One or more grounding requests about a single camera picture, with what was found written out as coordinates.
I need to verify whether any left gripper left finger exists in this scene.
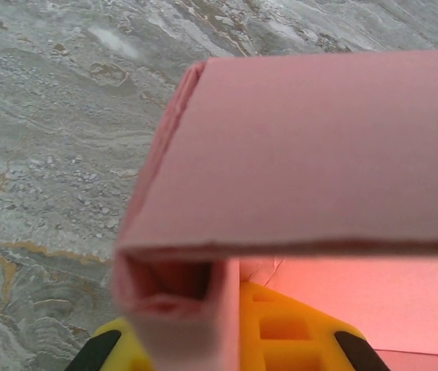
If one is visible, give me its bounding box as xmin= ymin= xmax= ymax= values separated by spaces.
xmin=70 ymin=316 xmax=154 ymax=371

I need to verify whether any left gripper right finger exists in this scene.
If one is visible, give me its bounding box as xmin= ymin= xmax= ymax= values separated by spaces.
xmin=239 ymin=281 xmax=392 ymax=371

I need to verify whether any pink paper box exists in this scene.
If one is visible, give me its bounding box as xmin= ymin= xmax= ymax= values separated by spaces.
xmin=112 ymin=48 xmax=438 ymax=371

